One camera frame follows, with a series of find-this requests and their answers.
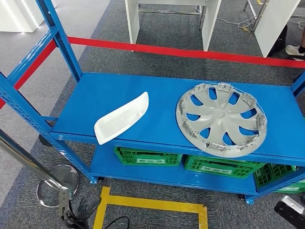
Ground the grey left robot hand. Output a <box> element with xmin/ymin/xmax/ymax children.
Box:
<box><xmin>63</xmin><ymin>197</ymin><xmax>102</xmax><ymax>229</ymax></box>

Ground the grey plastic hubcap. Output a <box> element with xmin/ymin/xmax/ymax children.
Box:
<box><xmin>175</xmin><ymin>82</ymin><xmax>268</xmax><ymax>159</ymax></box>

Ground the white curved plastic part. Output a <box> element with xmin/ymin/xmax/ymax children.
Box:
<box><xmin>93</xmin><ymin>92</ymin><xmax>149</xmax><ymax>146</ymax></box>

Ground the blue metal shelf rack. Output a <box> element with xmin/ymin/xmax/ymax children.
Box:
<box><xmin>0</xmin><ymin>0</ymin><xmax>305</xmax><ymax>206</ymax></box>

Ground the green plastic crate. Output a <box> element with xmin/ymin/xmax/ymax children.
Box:
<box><xmin>114</xmin><ymin>146</ymin><xmax>183</xmax><ymax>167</ymax></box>
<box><xmin>273</xmin><ymin>179</ymin><xmax>305</xmax><ymax>194</ymax></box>
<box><xmin>184</xmin><ymin>154</ymin><xmax>266</xmax><ymax>180</ymax></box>
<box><xmin>253</xmin><ymin>163</ymin><xmax>297</xmax><ymax>189</ymax></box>

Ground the white display plinth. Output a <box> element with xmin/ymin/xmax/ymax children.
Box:
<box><xmin>0</xmin><ymin>0</ymin><xmax>57</xmax><ymax>33</ymax></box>

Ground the red barrier belt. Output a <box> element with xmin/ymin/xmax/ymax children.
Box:
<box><xmin>0</xmin><ymin>36</ymin><xmax>305</xmax><ymax>111</ymax></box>

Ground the black bag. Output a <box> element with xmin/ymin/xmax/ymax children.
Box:
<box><xmin>267</xmin><ymin>25</ymin><xmax>288</xmax><ymax>58</ymax></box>

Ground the white desk panel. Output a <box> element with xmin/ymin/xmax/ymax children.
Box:
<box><xmin>254</xmin><ymin>0</ymin><xmax>301</xmax><ymax>59</ymax></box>

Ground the person's white shoe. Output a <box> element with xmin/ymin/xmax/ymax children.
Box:
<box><xmin>285</xmin><ymin>44</ymin><xmax>305</xmax><ymax>62</ymax></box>

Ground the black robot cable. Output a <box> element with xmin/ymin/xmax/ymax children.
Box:
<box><xmin>102</xmin><ymin>216</ymin><xmax>130</xmax><ymax>229</ymax></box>

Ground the chrome stanchion post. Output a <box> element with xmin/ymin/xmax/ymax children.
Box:
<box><xmin>38</xmin><ymin>121</ymin><xmax>58</xmax><ymax>147</ymax></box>
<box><xmin>0</xmin><ymin>128</ymin><xmax>80</xmax><ymax>208</ymax></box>

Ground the white desk with chrome frame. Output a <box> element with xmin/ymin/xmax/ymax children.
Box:
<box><xmin>124</xmin><ymin>0</ymin><xmax>222</xmax><ymax>52</ymax></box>

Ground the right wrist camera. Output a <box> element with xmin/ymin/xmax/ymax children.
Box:
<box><xmin>273</xmin><ymin>195</ymin><xmax>305</xmax><ymax>229</ymax></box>

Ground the white floor cable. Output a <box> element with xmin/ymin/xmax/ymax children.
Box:
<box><xmin>216</xmin><ymin>16</ymin><xmax>259</xmax><ymax>32</ymax></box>

